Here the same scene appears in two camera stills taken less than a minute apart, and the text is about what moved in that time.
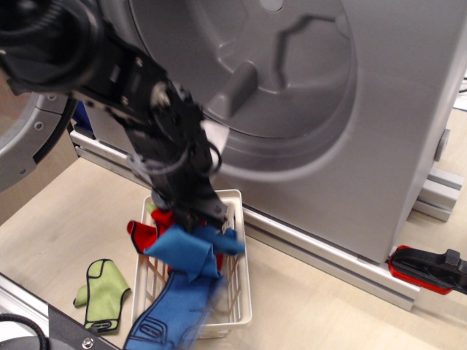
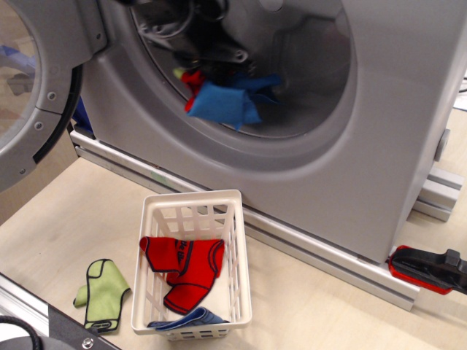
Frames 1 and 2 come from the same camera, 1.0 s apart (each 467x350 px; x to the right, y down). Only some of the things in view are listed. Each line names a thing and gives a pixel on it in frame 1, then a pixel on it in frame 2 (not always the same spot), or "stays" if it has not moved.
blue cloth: [190, 252] to [232, 102]
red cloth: [140, 233] to [194, 79]
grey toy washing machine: [335, 110] stays
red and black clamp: [435, 272] stays
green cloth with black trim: [102, 295] stays
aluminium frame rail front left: [15, 299] stays
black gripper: [179, 172] to [219, 61]
